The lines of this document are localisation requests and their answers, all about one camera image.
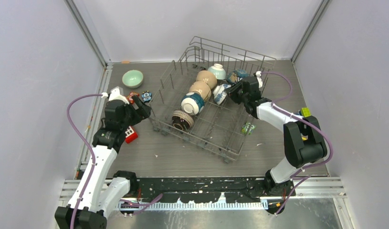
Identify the beige bowl upper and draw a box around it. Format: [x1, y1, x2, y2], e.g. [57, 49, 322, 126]
[196, 70, 217, 89]

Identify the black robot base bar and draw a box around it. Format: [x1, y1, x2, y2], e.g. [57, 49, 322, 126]
[125, 174, 293, 214]

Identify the light green striped bowl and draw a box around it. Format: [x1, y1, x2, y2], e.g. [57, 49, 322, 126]
[207, 63, 226, 80]

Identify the blue floral white bowl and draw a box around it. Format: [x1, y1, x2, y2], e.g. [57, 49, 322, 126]
[213, 83, 231, 105]

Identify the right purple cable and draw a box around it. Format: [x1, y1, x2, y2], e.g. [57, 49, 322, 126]
[261, 71, 334, 216]

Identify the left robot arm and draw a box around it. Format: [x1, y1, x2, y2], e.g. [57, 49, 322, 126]
[54, 95, 151, 229]

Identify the beige bowl lower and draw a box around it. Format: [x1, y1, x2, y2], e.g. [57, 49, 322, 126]
[189, 81, 211, 102]

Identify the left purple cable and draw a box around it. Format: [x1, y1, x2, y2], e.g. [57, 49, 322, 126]
[66, 93, 163, 229]

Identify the brown ribbed bowl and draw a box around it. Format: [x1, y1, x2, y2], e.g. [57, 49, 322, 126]
[172, 110, 194, 131]

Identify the purple cable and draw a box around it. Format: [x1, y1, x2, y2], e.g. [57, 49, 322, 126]
[261, 71, 334, 216]
[66, 93, 163, 229]

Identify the grey wire dish rack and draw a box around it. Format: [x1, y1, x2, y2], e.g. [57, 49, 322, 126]
[149, 36, 276, 163]

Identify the beige bowl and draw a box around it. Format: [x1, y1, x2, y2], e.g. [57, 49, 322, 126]
[196, 70, 217, 89]
[189, 81, 211, 102]

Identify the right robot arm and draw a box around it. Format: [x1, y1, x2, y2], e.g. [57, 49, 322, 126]
[225, 77, 328, 196]

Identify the red owl toy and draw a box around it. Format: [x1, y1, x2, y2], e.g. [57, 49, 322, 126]
[126, 92, 140, 104]

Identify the pale green celadon bowl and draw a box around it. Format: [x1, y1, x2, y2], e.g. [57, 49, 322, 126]
[122, 70, 144, 89]

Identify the red toy block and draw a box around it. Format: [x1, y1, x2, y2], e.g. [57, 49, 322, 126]
[125, 126, 138, 144]

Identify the green blue toy car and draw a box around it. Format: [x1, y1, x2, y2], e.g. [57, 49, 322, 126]
[298, 107, 312, 117]

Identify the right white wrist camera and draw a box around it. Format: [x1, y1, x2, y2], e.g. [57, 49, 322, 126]
[254, 71, 263, 88]

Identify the teal and white bowl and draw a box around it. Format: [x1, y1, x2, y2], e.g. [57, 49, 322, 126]
[180, 92, 205, 115]

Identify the dark teal painted bowl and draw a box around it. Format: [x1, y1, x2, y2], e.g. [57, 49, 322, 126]
[226, 69, 249, 85]

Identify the green owl toy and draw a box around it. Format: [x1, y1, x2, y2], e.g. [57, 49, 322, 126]
[241, 122, 255, 135]

